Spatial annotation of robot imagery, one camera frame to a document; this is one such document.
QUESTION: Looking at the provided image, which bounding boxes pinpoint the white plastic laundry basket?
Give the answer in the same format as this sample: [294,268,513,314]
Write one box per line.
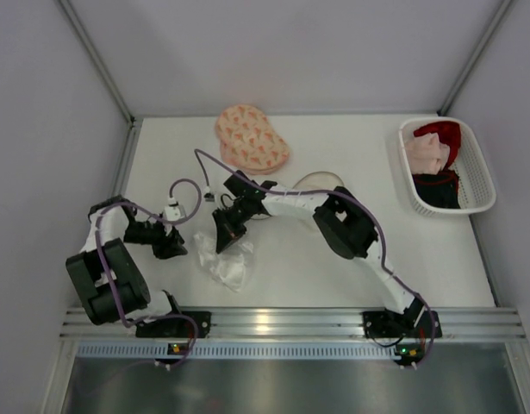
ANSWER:
[398,116,496,216]

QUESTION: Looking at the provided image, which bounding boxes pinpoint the black garment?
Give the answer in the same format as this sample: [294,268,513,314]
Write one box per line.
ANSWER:
[413,170,460,210]

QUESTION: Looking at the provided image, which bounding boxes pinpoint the white slotted cable duct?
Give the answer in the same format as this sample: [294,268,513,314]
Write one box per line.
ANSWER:
[77,342,421,361]

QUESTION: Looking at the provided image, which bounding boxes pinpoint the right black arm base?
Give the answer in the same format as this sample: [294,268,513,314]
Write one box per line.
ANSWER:
[362,310,442,340]

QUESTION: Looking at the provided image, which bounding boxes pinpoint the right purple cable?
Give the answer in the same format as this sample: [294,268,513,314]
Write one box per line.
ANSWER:
[194,148,438,367]

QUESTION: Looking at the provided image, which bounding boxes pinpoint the pink garment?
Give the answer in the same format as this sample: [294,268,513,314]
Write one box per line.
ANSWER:
[405,133,450,175]

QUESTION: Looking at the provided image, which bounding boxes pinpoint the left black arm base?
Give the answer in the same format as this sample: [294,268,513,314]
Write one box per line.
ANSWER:
[135,310,212,339]

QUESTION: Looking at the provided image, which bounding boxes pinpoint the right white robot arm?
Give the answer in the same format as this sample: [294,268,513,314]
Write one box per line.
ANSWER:
[212,172,427,327]

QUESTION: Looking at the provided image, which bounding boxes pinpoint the aluminium mounting rail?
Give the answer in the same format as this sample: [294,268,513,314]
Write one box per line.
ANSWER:
[59,307,526,343]

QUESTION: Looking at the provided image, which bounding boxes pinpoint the pink floral laundry bag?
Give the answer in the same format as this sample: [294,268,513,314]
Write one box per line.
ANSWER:
[215,104,290,175]

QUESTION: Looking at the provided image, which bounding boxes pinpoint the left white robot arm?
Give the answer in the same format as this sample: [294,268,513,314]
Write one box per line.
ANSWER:
[65,195,187,325]

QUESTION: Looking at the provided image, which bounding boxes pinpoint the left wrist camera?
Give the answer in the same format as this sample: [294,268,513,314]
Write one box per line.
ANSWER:
[163,200,186,223]

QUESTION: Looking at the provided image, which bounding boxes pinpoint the red garment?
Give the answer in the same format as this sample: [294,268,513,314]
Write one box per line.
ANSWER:
[413,121,461,170]

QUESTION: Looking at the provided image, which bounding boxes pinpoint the white round mesh laundry bag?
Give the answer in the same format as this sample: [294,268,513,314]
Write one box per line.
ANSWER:
[251,171,345,233]

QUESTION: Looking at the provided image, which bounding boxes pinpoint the white bra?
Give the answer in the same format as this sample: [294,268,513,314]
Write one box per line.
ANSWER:
[193,232,254,292]

